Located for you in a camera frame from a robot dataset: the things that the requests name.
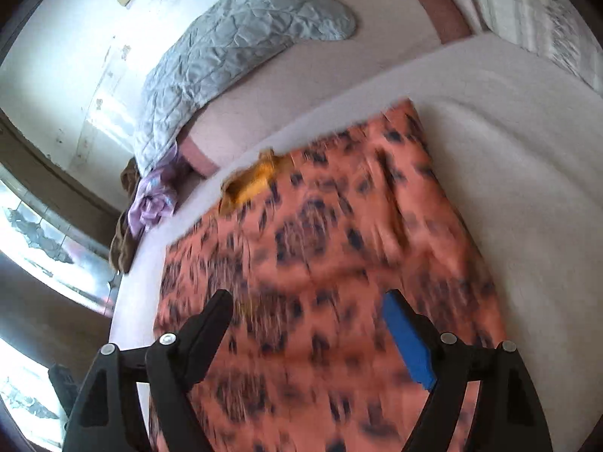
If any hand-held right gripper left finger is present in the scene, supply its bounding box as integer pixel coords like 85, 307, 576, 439
63, 289, 234, 452

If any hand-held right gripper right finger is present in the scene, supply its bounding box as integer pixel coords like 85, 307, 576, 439
381, 289, 555, 452

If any orange black-patterned garment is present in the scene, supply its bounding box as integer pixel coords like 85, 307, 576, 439
148, 98, 512, 452

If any brown cloth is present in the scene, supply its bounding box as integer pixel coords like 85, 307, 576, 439
109, 157, 142, 274

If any purple cloth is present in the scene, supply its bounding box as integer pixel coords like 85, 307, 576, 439
128, 144, 182, 238

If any black object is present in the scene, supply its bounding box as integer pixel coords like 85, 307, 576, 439
48, 362, 82, 417

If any window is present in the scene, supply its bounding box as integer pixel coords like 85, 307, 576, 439
0, 108, 121, 452

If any white fleece blanket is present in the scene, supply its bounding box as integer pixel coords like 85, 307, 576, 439
108, 33, 603, 452

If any pink bed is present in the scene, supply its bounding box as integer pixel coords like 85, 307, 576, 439
176, 0, 476, 201

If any white striped pillow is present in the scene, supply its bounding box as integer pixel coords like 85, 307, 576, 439
438, 0, 603, 90

